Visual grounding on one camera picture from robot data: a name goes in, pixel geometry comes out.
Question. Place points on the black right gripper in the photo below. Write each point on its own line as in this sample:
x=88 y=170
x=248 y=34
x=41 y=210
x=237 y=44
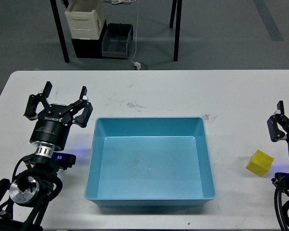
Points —
x=278 y=125

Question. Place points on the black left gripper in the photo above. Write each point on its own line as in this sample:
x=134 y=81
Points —
x=54 y=122

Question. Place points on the yellow wooden block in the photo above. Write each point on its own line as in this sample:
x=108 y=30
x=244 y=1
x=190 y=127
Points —
x=260 y=163

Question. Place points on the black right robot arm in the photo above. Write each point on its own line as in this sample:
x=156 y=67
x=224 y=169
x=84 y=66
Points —
x=281 y=198

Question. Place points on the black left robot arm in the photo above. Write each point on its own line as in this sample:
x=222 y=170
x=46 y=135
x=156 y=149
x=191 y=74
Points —
x=34 y=183

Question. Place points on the light blue plastic box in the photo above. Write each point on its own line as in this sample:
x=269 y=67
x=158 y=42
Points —
x=150 y=161

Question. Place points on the black crate under cream crate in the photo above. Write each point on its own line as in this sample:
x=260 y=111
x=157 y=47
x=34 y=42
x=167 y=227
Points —
x=89 y=48

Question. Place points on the dark grey storage bin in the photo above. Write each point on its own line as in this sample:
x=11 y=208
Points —
x=116 y=41

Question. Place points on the white power adapter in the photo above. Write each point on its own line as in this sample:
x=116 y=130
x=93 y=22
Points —
x=137 y=66

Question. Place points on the cream plastic crate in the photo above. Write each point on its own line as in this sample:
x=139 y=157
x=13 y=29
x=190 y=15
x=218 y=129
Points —
x=85 y=19

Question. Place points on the black table leg left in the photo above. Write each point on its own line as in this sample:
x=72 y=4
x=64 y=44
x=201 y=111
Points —
x=59 y=30

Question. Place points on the black table leg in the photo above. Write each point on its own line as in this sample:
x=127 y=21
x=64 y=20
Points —
x=59 y=30
x=175 y=20

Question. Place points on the black table leg right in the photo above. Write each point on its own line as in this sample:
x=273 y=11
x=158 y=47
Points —
x=175 y=20

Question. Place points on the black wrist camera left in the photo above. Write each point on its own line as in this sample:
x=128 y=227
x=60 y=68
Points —
x=63 y=160

